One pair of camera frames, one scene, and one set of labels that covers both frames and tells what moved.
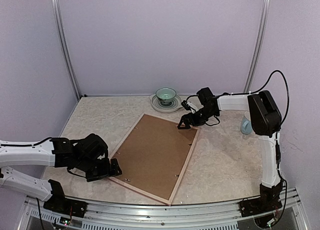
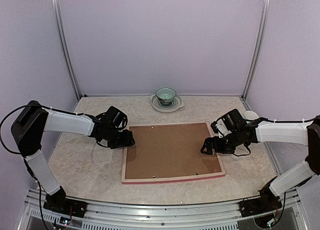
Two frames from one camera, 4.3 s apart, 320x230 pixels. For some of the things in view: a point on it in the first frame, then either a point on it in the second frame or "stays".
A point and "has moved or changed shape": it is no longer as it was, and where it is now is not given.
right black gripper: (193, 122) -> (209, 141)
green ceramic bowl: (165, 95) stays
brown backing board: (150, 155) has moved or changed shape
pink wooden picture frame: (153, 156) has moved or changed shape
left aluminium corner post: (55, 3) stays
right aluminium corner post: (266, 2) stays
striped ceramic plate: (166, 107) stays
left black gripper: (105, 171) -> (127, 140)
